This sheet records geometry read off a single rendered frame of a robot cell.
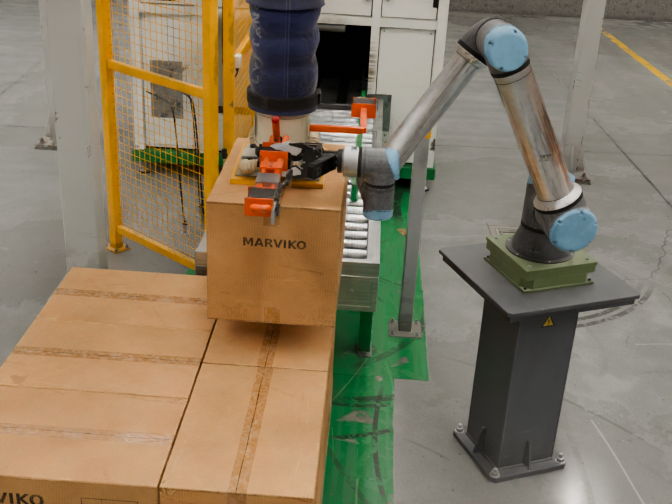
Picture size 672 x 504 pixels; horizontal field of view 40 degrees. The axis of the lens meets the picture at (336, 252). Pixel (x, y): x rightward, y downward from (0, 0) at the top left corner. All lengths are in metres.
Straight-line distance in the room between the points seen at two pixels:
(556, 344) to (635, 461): 0.65
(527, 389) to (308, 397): 0.87
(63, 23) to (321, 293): 1.84
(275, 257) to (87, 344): 0.69
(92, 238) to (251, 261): 1.70
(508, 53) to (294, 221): 0.77
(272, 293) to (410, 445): 0.98
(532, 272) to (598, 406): 1.07
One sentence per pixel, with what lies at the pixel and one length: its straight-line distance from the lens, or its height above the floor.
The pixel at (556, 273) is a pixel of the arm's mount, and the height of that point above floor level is 0.81.
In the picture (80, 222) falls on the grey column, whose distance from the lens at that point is 4.37.
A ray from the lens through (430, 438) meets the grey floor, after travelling 3.57.
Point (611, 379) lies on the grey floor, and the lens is 4.13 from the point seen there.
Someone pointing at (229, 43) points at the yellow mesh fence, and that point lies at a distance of 4.50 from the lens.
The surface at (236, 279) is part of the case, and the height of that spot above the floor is 0.81.
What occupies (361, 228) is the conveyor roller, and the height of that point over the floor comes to 0.54.
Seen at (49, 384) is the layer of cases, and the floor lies 0.54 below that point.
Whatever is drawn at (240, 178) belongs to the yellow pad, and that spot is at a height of 1.09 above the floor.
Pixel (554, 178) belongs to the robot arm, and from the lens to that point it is 2.80.
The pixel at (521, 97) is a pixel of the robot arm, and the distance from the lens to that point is 2.68.
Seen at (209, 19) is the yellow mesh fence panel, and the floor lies 1.32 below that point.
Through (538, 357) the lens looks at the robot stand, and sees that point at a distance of 3.23.
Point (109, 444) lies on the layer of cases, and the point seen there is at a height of 0.54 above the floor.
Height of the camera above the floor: 2.09
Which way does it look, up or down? 25 degrees down
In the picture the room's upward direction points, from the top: 3 degrees clockwise
